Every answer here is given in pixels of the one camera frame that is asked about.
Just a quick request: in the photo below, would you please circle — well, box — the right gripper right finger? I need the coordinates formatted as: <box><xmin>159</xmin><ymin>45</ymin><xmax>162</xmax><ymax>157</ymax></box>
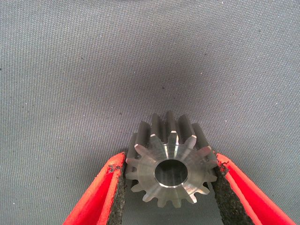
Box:
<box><xmin>212</xmin><ymin>152</ymin><xmax>297</xmax><ymax>225</ymax></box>

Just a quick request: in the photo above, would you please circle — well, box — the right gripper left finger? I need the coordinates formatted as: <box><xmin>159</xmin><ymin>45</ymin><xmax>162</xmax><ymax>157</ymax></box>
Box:
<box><xmin>62</xmin><ymin>151</ymin><xmax>128</xmax><ymax>225</ymax></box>

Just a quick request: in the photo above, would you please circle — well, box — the steel planetary gear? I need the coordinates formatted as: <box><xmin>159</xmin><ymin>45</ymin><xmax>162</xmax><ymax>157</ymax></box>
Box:
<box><xmin>125</xmin><ymin>111</ymin><xmax>218</xmax><ymax>209</ymax></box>

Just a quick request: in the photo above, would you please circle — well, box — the dark grey table cloth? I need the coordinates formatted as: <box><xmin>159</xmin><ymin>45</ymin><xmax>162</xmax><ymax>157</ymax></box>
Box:
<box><xmin>0</xmin><ymin>0</ymin><xmax>300</xmax><ymax>225</ymax></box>

